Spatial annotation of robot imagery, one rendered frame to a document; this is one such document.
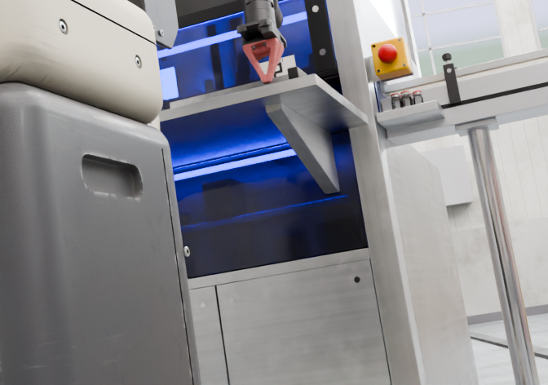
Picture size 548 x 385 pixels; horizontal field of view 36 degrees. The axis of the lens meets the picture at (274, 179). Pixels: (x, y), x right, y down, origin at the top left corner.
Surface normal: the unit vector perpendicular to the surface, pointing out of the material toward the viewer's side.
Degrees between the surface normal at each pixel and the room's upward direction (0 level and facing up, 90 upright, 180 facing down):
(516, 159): 90
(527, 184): 90
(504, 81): 90
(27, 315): 90
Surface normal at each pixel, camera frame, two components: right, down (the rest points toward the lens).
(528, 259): -0.09, -0.15
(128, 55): 0.93, -0.19
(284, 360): -0.33, -0.11
